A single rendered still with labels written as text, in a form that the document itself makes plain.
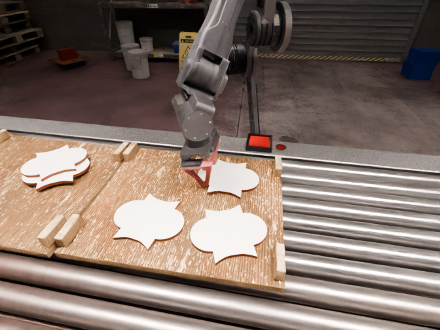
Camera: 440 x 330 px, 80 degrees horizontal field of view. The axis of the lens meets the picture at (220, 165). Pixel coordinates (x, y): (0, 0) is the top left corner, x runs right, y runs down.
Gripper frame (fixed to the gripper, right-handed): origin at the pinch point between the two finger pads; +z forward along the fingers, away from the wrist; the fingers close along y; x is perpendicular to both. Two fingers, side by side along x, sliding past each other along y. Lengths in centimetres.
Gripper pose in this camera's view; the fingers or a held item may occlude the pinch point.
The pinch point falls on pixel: (208, 173)
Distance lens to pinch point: 63.1
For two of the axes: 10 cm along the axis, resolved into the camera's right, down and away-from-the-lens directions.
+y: 1.7, -6.0, 7.8
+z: 2.1, 7.9, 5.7
